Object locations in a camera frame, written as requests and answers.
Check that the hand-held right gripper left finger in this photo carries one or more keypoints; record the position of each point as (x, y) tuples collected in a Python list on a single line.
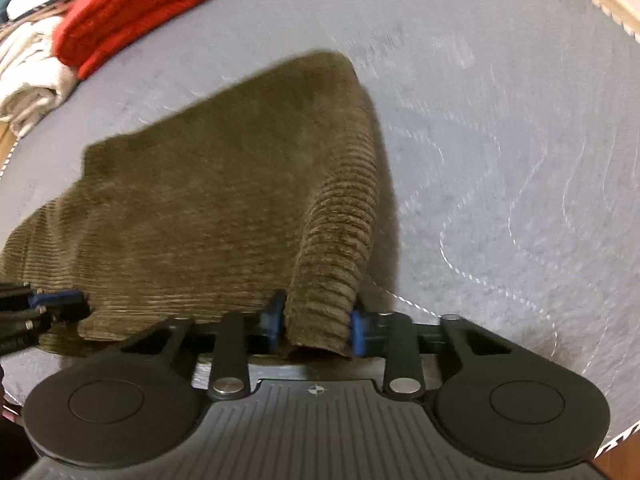
[(274, 324)]

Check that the beige folded cloth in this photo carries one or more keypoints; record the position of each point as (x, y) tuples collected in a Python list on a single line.
[(30, 75)]

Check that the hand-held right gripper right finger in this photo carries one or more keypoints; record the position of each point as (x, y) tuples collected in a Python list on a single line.
[(358, 332)]

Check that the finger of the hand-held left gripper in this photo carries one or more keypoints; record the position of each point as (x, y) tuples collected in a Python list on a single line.
[(67, 312), (56, 299)]

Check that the red folded cloth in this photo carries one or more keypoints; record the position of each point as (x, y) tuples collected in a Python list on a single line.
[(135, 7)]

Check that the grey quilted mat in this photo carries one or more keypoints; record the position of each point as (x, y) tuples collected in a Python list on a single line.
[(475, 160)]

